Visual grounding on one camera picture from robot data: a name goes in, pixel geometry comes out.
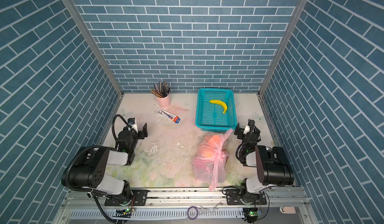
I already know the pink plastic bag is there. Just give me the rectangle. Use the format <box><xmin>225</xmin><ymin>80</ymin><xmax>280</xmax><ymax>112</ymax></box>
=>
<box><xmin>192</xmin><ymin>129</ymin><xmax>234</xmax><ymax>191</ymax></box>

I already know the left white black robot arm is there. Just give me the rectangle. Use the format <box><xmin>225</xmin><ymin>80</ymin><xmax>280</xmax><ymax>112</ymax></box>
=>
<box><xmin>61</xmin><ymin>124</ymin><xmax>148</xmax><ymax>207</ymax></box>

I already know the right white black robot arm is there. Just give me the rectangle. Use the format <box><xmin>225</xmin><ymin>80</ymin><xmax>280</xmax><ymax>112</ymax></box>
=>
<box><xmin>226</xmin><ymin>119</ymin><xmax>295</xmax><ymax>205</ymax></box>

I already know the teal plastic basket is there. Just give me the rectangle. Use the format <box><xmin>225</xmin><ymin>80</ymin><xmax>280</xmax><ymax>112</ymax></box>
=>
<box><xmin>195</xmin><ymin>88</ymin><xmax>238</xmax><ymax>132</ymax></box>

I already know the white pencil box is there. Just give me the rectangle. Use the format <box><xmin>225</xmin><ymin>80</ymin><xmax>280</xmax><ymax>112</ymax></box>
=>
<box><xmin>155</xmin><ymin>108</ymin><xmax>181</xmax><ymax>123</ymax></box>

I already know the yellow banana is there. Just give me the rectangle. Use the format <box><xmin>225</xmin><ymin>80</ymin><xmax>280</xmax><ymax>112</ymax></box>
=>
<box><xmin>209</xmin><ymin>99</ymin><xmax>228</xmax><ymax>114</ymax></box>

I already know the pink pencil cup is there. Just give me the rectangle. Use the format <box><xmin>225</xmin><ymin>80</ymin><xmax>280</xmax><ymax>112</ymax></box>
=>
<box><xmin>156</xmin><ymin>94</ymin><xmax>171</xmax><ymax>108</ymax></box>

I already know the purple tape roll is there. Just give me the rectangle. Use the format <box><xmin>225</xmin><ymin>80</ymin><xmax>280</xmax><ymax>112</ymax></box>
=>
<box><xmin>187</xmin><ymin>206</ymin><xmax>199</xmax><ymax>221</ymax></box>

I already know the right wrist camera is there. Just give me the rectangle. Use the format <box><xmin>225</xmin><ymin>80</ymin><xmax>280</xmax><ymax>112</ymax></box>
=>
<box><xmin>243</xmin><ymin>119</ymin><xmax>255</xmax><ymax>134</ymax></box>

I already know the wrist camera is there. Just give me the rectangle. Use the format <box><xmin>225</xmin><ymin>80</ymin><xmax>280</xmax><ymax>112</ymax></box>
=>
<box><xmin>127</xmin><ymin>117</ymin><xmax>138</xmax><ymax>134</ymax></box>
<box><xmin>243</xmin><ymin>119</ymin><xmax>255</xmax><ymax>134</ymax></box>

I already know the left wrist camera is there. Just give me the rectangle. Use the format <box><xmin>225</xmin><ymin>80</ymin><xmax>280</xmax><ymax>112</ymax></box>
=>
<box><xmin>127</xmin><ymin>117</ymin><xmax>138</xmax><ymax>134</ymax></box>

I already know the aluminium mounting rail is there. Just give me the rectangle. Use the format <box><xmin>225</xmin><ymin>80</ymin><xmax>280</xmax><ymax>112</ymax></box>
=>
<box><xmin>53</xmin><ymin>186</ymin><xmax>316</xmax><ymax>224</ymax></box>

